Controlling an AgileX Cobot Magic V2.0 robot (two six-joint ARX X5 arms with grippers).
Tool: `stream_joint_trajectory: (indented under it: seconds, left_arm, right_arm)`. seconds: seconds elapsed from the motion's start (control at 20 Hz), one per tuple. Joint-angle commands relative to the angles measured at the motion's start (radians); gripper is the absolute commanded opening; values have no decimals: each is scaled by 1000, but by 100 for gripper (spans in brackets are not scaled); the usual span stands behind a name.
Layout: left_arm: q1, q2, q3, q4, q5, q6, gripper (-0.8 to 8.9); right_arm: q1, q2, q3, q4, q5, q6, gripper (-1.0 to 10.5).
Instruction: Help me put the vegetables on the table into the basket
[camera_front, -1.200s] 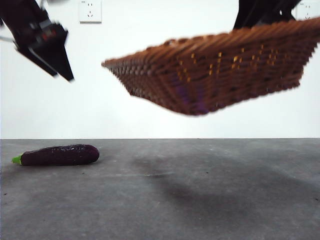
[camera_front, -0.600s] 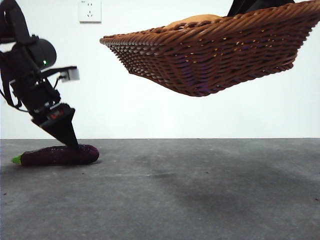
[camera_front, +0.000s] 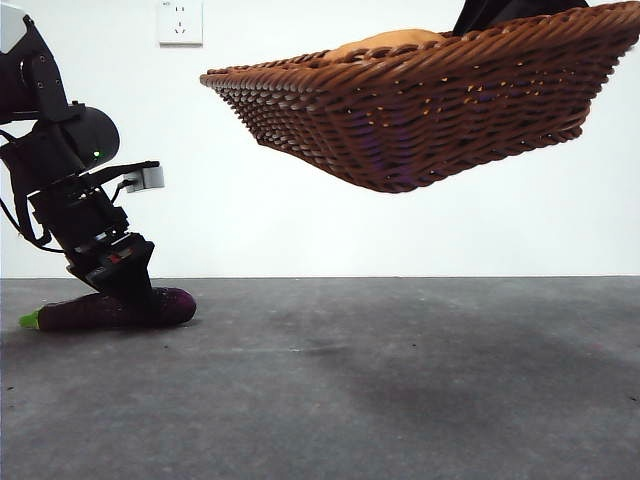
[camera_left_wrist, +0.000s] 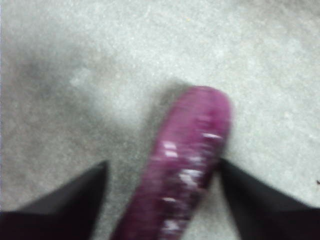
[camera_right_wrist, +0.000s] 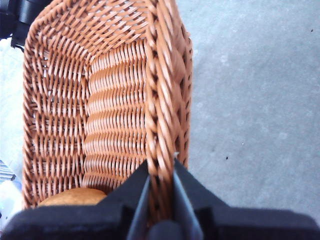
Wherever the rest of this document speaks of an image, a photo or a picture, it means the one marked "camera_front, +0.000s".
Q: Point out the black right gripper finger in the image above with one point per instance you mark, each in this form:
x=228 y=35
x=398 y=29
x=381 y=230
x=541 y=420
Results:
x=500 y=12

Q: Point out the brown wicker basket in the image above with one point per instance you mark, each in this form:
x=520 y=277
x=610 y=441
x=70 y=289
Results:
x=425 y=115

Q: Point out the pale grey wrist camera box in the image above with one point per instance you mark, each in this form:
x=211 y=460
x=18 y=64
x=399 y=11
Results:
x=149 y=178

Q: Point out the brown potato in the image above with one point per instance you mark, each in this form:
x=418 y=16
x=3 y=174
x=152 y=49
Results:
x=390 y=40

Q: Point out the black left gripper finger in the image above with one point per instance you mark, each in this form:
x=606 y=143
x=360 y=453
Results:
x=137 y=295

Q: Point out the purple eggplant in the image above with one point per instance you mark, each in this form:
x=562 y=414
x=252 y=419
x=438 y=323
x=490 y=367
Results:
x=70 y=315

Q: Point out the white wall socket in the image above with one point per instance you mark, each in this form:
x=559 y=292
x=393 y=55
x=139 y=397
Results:
x=181 y=24

